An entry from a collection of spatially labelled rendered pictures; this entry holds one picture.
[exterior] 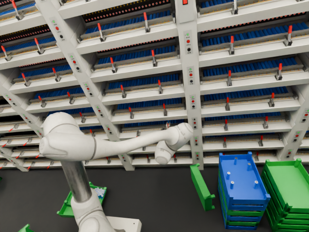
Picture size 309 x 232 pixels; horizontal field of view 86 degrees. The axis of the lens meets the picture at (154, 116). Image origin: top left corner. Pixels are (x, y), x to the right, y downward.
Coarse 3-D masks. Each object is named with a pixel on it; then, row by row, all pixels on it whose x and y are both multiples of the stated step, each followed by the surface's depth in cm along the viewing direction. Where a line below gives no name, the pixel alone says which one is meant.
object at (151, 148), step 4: (152, 144) 154; (156, 144) 153; (188, 144) 146; (140, 148) 155; (144, 148) 151; (148, 148) 153; (152, 148) 152; (180, 148) 146; (184, 148) 145; (188, 148) 144; (128, 152) 156; (132, 152) 155; (136, 152) 155; (140, 152) 154; (144, 152) 154; (148, 152) 153; (152, 152) 153
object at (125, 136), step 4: (184, 120) 139; (120, 124) 150; (124, 124) 152; (120, 128) 146; (152, 128) 142; (156, 128) 141; (160, 128) 140; (120, 132) 146; (132, 132) 145; (136, 132) 144; (144, 132) 142; (148, 132) 141; (152, 132) 140; (120, 136) 145; (124, 136) 144; (128, 136) 143; (132, 136) 142
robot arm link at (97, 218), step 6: (90, 216) 92; (96, 216) 92; (102, 216) 96; (84, 222) 89; (90, 222) 89; (96, 222) 88; (102, 222) 90; (108, 222) 97; (84, 228) 87; (90, 228) 86; (96, 228) 86; (102, 228) 88; (108, 228) 92
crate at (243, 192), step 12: (228, 156) 114; (240, 156) 112; (228, 168) 111; (240, 168) 109; (252, 168) 108; (228, 180) 105; (240, 180) 103; (252, 180) 102; (228, 192) 94; (240, 192) 98; (252, 192) 97; (264, 192) 92
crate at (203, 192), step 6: (192, 168) 140; (192, 174) 143; (198, 174) 134; (198, 180) 130; (198, 186) 129; (204, 186) 126; (198, 192) 138; (204, 192) 122; (204, 198) 119; (210, 198) 119; (204, 204) 125; (210, 204) 125
